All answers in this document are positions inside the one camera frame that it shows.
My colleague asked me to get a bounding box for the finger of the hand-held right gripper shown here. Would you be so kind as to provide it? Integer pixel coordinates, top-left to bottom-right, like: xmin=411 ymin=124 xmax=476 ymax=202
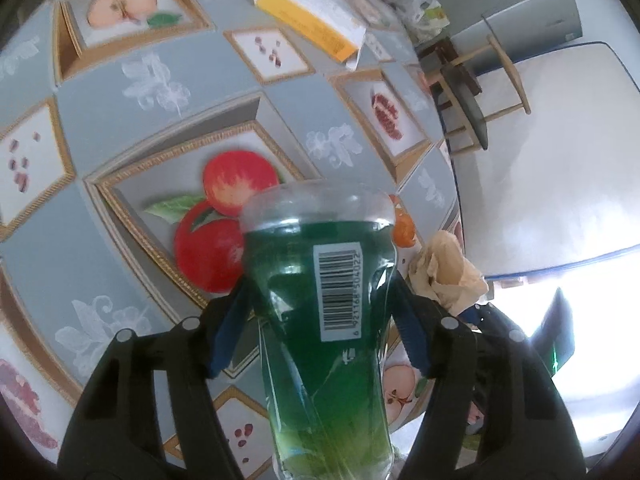
xmin=460 ymin=302 xmax=516 ymax=333

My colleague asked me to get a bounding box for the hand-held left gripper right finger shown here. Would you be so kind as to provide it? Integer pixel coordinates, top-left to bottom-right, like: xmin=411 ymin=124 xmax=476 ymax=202
xmin=390 ymin=275 xmax=587 ymax=480

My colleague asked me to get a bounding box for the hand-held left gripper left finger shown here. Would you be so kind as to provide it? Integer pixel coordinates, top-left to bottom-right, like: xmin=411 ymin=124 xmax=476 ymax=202
xmin=59 ymin=280 xmax=256 ymax=480

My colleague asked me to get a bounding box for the silver refrigerator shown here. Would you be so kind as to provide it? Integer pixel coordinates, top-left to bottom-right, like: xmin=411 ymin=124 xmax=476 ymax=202
xmin=435 ymin=0 xmax=583 ymax=76

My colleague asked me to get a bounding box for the green plastic bottle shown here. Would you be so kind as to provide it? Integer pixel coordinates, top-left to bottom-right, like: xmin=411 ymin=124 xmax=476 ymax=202
xmin=239 ymin=180 xmax=398 ymax=480

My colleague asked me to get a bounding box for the white mattress blue edge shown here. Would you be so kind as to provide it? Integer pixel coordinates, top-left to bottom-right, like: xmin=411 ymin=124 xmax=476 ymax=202
xmin=447 ymin=42 xmax=640 ymax=278

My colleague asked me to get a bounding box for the clear zip bag red print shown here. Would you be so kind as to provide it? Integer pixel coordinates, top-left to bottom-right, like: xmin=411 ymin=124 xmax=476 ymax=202
xmin=342 ymin=0 xmax=408 ymax=33

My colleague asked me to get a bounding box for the yellow white cardboard box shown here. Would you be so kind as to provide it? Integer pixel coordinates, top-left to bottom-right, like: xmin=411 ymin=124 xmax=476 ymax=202
xmin=250 ymin=0 xmax=368 ymax=63

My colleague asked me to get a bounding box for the dark wooden stool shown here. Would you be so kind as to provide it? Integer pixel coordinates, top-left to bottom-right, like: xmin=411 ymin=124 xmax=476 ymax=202
xmin=420 ymin=40 xmax=483 ymax=96

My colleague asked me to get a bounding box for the brown paper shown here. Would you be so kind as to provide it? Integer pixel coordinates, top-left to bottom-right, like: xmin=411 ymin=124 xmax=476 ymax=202
xmin=407 ymin=231 xmax=489 ymax=313

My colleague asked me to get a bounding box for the wooden chair black seat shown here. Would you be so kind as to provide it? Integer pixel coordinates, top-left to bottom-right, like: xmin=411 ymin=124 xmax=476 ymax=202
xmin=427 ymin=14 xmax=532 ymax=153

